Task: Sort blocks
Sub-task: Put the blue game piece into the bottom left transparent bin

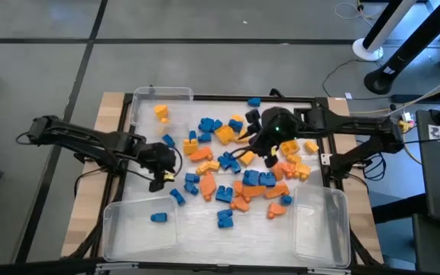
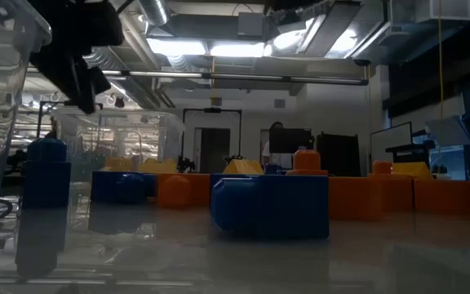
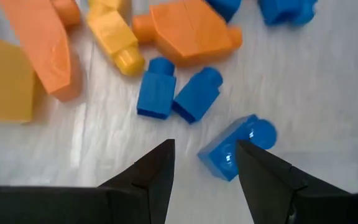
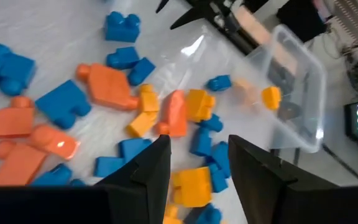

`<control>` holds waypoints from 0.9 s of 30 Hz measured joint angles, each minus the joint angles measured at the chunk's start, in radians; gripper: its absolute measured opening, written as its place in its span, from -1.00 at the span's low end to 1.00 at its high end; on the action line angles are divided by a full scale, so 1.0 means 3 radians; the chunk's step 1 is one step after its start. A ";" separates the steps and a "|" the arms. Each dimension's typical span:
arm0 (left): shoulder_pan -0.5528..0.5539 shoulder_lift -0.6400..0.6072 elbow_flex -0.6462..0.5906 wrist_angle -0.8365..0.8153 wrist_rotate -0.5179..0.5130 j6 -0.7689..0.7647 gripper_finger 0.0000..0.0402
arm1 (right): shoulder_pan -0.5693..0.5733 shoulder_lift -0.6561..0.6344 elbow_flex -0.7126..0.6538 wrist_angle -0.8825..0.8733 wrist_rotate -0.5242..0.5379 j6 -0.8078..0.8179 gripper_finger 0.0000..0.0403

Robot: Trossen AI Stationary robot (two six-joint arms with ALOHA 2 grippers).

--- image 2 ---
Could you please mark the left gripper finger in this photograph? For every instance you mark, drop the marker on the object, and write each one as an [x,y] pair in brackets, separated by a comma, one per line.
[82,90]
[99,81]

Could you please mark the grey ceiling box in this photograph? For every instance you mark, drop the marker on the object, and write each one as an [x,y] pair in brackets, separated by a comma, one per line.
[250,25]

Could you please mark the black gantry frame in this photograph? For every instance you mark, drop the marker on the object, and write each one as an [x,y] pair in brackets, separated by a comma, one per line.
[212,110]

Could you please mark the background black robot arm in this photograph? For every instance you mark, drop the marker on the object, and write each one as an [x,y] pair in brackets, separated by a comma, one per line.
[185,165]
[235,157]

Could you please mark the ceiling light panel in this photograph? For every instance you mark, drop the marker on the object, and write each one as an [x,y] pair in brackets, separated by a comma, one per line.
[237,50]
[178,47]

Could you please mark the white angled panel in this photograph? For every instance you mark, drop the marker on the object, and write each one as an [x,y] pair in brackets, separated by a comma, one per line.
[449,132]

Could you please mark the white ceiling box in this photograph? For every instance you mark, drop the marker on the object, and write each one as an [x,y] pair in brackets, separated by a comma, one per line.
[443,10]

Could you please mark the black computer monitor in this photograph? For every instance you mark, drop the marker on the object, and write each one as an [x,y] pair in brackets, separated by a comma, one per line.
[290,141]

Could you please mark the black desk shelf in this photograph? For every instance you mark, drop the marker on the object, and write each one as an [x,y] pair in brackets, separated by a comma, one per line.
[410,149]

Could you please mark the whiteboard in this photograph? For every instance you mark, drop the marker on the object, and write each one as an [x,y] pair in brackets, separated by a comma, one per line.
[390,143]

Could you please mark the long metal ceiling pipe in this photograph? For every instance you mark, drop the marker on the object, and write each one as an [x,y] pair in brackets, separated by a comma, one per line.
[239,77]

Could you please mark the round metal air duct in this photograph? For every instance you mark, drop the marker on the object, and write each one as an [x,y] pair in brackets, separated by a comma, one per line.
[155,12]

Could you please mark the blue plastic building block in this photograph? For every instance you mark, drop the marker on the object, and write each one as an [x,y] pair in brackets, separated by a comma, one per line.
[292,204]
[108,188]
[47,183]

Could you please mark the black cabinet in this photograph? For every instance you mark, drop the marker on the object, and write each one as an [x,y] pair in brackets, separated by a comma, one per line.
[339,155]

